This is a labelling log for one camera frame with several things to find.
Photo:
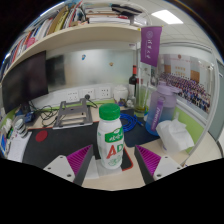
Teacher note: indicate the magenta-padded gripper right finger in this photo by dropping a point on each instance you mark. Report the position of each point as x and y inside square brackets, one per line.
[165, 166]

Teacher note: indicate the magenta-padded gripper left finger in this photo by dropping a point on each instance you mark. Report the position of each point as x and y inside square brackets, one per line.
[58, 166]

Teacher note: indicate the white green-capped drink bottle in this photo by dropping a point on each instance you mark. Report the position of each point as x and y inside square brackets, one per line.
[110, 140]

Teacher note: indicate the purple translucent water jug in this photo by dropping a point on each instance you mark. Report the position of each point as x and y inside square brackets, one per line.
[163, 110]

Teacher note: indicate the black red-edged desk mat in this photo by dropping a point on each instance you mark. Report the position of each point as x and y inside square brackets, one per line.
[66, 143]

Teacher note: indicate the white crumpled tissue pack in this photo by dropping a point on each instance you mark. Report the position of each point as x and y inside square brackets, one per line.
[174, 135]

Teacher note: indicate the flat round red coaster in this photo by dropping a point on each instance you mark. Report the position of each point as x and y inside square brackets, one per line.
[41, 136]

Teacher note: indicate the white paper sheet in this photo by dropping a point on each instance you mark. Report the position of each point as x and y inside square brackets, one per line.
[18, 148]

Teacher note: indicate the grey metal laptop stand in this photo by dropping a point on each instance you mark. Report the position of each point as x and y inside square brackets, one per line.
[71, 116]

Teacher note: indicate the glass vase with plant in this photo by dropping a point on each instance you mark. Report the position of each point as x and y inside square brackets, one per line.
[141, 105]

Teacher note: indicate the white ceramic jar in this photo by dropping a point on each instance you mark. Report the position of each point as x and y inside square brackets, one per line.
[120, 94]

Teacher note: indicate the group photo poster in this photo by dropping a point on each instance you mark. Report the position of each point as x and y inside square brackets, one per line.
[188, 85]

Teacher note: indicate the grey door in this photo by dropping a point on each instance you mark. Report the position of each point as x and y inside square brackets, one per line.
[220, 100]

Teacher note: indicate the dark wine bottle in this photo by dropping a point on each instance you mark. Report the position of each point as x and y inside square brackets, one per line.
[133, 85]

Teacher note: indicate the black computer monitor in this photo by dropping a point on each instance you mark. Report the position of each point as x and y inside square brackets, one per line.
[23, 83]

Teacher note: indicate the purple pennant flag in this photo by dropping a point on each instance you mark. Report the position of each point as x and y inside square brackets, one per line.
[150, 46]

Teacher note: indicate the beige shelf with books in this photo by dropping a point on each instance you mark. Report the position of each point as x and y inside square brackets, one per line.
[83, 35]

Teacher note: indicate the ceiling lights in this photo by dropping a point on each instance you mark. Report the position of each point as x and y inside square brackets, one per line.
[166, 16]

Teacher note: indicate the white wall socket row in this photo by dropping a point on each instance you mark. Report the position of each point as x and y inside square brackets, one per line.
[88, 93]

